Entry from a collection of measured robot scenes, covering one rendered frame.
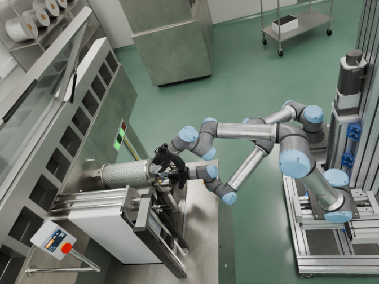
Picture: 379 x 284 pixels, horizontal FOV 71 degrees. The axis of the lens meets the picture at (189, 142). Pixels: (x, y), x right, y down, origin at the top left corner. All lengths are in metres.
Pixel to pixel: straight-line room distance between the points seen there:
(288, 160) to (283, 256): 1.41
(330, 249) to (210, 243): 1.01
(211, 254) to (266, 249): 1.01
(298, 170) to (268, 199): 1.53
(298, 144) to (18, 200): 1.11
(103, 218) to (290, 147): 0.81
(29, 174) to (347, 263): 1.95
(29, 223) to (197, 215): 0.85
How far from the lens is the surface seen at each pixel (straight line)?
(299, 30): 4.49
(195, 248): 1.55
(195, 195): 1.70
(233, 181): 1.49
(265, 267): 2.41
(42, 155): 1.32
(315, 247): 2.25
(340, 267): 2.20
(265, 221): 2.56
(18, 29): 4.41
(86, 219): 1.23
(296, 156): 1.12
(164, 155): 1.29
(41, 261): 1.32
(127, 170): 1.44
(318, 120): 1.84
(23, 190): 1.24
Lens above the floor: 2.28
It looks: 44 degrees down
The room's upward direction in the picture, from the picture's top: 22 degrees counter-clockwise
